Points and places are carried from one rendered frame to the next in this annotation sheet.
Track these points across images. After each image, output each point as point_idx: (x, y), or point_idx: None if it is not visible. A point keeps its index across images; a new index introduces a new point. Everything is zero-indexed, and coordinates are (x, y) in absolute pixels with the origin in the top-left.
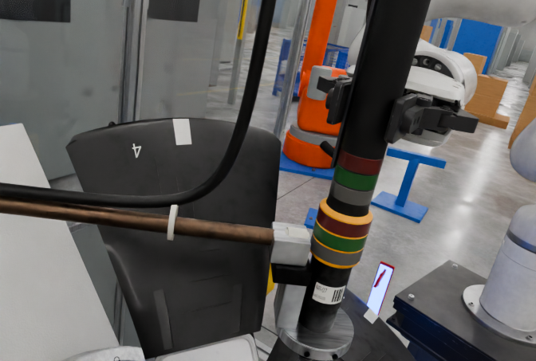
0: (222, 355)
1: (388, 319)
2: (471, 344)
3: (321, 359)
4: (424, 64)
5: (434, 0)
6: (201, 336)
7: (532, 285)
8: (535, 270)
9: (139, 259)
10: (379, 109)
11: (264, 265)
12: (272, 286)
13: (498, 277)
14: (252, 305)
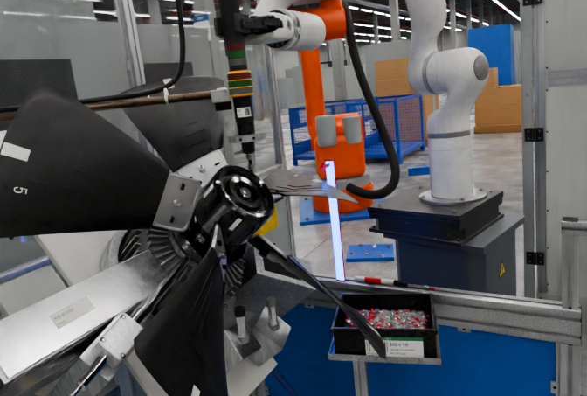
0: (207, 160)
1: (369, 228)
2: (419, 212)
3: (248, 141)
4: None
5: None
6: (196, 155)
7: (450, 162)
8: (447, 149)
9: (160, 135)
10: (231, 21)
11: (220, 124)
12: (275, 222)
13: (431, 168)
14: (217, 138)
